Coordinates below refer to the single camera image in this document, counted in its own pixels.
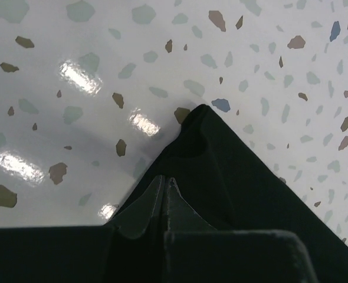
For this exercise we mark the black t shirt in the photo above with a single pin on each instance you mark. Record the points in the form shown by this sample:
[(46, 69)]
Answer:
[(231, 188)]

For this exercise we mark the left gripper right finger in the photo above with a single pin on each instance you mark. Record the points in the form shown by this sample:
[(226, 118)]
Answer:
[(180, 217)]

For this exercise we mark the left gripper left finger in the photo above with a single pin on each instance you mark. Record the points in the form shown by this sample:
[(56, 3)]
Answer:
[(135, 253)]

